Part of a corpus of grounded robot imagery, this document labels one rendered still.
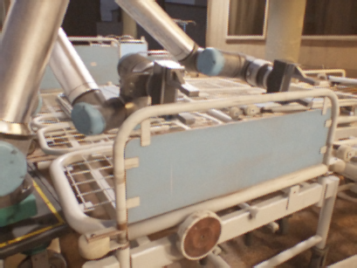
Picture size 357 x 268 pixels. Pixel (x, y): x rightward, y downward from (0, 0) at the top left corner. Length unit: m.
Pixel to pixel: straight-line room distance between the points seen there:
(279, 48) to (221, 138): 4.88
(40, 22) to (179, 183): 0.47
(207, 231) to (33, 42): 0.58
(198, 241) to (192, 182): 0.14
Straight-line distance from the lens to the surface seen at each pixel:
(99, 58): 2.60
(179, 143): 0.63
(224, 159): 0.72
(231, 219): 0.81
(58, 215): 1.11
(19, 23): 0.73
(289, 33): 5.54
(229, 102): 0.66
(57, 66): 0.84
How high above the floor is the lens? 0.90
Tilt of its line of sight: 18 degrees down
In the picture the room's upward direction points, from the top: 1 degrees clockwise
